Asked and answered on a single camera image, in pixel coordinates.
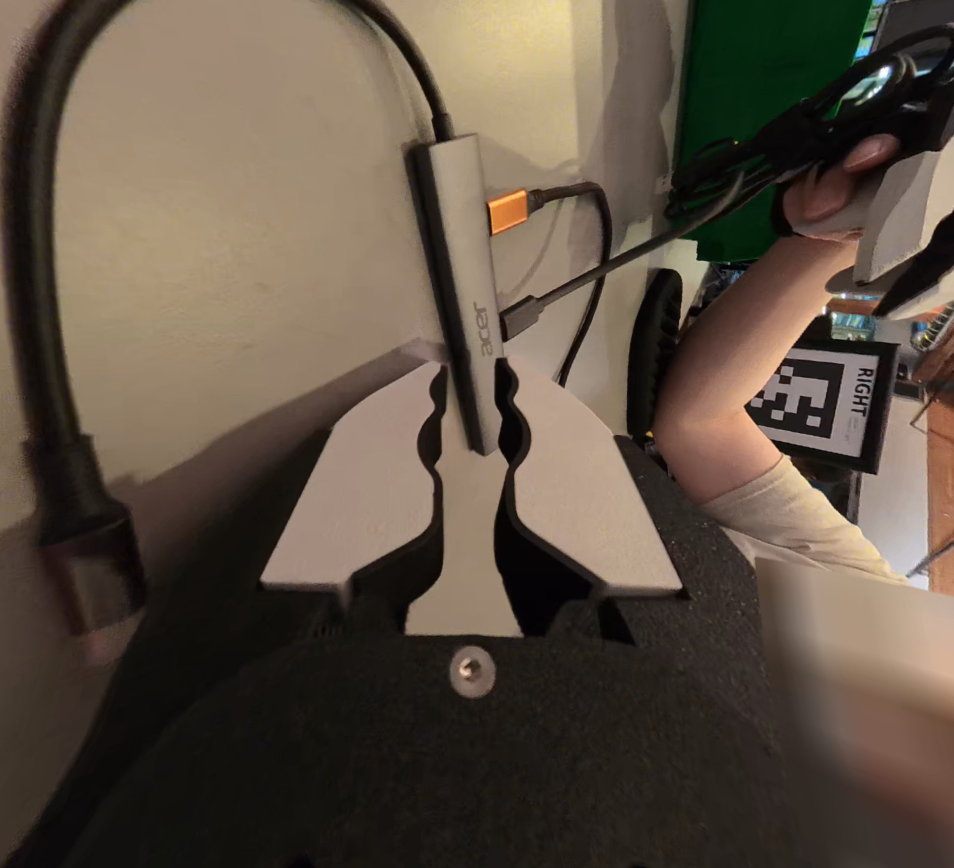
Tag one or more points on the person's right forearm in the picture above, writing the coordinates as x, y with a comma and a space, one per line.
730, 376

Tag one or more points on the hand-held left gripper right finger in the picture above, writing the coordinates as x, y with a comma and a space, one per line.
589, 503

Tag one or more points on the green board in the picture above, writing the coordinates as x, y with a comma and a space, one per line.
775, 48

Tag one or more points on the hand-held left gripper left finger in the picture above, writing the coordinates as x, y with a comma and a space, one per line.
358, 488

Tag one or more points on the grey usb hub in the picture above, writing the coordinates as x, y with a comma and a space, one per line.
462, 272

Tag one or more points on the black round pad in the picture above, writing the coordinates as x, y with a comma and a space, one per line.
656, 354

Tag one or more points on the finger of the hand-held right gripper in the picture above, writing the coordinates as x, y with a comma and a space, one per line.
902, 219
924, 279

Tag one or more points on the person's white t-shirt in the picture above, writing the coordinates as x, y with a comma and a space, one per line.
805, 532

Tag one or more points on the black framed marker sign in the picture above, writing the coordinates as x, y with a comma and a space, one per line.
857, 406

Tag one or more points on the person's right hand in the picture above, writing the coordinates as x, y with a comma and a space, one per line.
820, 201

